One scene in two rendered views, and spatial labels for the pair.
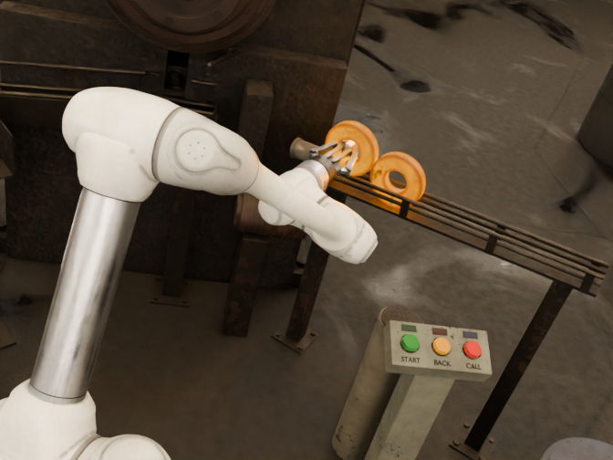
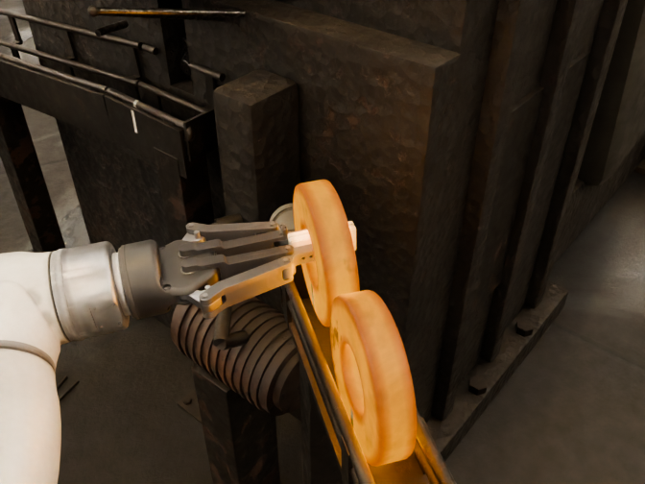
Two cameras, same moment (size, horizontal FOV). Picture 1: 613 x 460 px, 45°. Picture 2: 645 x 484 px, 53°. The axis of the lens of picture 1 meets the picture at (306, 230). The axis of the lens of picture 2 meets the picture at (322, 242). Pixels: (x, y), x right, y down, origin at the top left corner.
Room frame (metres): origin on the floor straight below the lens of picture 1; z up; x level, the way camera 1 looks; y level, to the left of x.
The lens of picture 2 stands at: (1.44, -0.48, 1.18)
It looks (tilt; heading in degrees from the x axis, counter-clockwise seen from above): 38 degrees down; 52
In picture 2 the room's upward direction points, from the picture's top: straight up
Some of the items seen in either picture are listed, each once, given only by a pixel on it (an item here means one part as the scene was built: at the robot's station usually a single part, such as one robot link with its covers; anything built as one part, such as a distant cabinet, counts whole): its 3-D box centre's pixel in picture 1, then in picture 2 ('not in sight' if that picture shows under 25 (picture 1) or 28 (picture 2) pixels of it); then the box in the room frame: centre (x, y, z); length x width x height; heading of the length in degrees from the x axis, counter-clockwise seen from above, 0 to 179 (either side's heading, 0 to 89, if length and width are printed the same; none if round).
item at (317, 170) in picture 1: (309, 179); (95, 289); (1.56, 0.03, 0.75); 0.09 x 0.06 x 0.09; 68
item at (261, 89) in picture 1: (253, 122); (262, 158); (1.88, 0.23, 0.68); 0.11 x 0.08 x 0.24; 13
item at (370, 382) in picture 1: (375, 388); not in sight; (1.40, -0.29, 0.26); 0.12 x 0.12 x 0.52
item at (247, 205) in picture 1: (261, 266); (255, 427); (1.76, 0.11, 0.27); 0.22 x 0.13 x 0.53; 103
